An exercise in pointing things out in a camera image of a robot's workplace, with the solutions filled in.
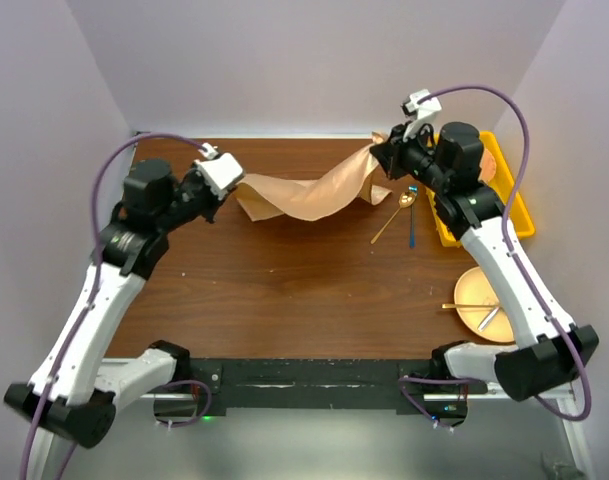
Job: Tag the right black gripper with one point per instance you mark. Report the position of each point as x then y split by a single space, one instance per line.
391 152

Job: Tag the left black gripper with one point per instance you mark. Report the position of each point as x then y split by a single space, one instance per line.
210 213

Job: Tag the peach satin napkin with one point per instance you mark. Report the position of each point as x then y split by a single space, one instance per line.
264 197

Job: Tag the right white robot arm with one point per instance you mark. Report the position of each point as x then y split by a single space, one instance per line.
549 348

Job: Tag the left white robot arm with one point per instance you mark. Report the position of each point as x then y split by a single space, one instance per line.
68 395

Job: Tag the gold spoon on table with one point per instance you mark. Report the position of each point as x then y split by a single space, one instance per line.
405 200

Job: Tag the woven orange round plate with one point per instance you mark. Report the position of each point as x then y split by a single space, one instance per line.
488 167

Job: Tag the yellow plastic tray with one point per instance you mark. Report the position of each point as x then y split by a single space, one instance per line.
502 184

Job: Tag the beige round plate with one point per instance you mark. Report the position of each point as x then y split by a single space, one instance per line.
476 299

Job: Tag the gold spoon on plate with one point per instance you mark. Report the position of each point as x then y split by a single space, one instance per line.
468 307

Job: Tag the silver fork on plate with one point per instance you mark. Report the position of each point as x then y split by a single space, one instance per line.
488 318

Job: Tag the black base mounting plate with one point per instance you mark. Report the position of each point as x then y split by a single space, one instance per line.
314 384

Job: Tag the blue handled utensil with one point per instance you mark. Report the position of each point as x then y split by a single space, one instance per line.
412 220

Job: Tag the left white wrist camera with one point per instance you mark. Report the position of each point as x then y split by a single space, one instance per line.
221 171

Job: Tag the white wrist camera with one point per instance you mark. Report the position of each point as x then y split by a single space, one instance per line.
221 171
419 108

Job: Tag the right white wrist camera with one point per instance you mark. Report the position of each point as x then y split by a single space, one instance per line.
419 108

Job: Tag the aluminium rail frame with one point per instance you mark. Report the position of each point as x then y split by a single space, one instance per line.
498 440

